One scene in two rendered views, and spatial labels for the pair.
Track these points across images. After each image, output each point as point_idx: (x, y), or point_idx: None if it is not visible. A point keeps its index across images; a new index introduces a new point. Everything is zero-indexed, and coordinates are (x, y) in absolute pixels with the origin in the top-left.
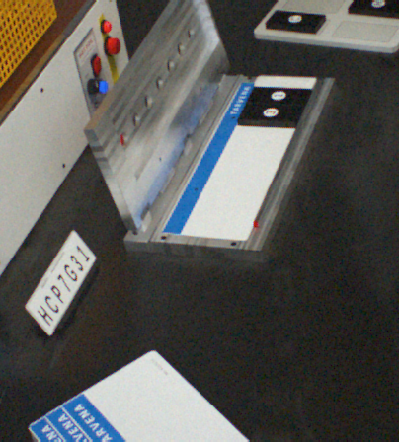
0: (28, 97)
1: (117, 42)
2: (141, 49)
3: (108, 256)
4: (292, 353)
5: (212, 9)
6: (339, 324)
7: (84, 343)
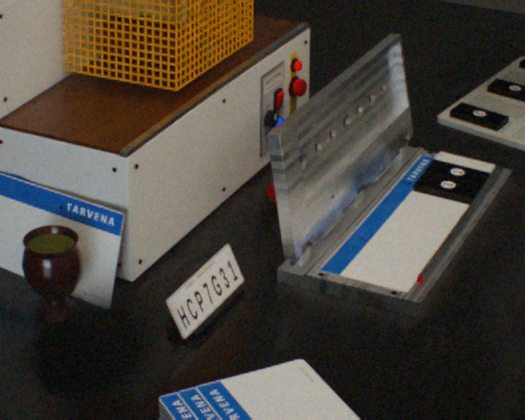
0: (209, 102)
1: (303, 84)
2: (337, 81)
3: (256, 283)
4: (435, 399)
5: None
6: (485, 381)
7: (218, 355)
